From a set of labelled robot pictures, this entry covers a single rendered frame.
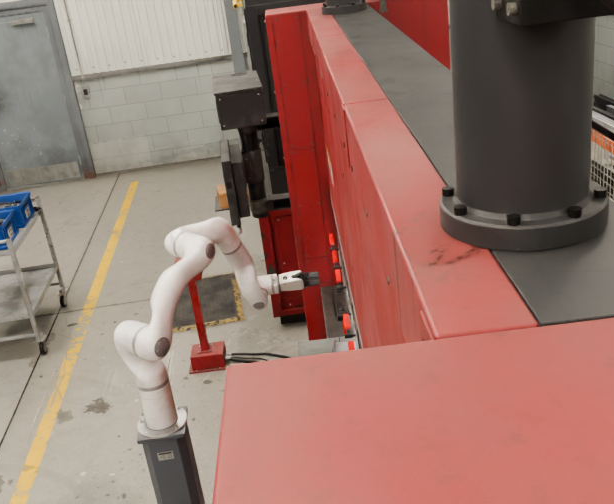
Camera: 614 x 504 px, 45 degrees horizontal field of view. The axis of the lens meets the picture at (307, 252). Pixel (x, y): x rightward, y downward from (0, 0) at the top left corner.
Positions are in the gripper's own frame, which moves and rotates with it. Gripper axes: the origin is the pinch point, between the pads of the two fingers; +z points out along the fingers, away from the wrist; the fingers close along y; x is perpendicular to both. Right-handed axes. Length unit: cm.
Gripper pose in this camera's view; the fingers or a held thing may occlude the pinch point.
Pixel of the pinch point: (315, 278)
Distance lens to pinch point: 314.6
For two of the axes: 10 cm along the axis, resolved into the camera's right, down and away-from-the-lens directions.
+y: 0.7, 4.5, 8.9
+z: 9.9, -1.3, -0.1
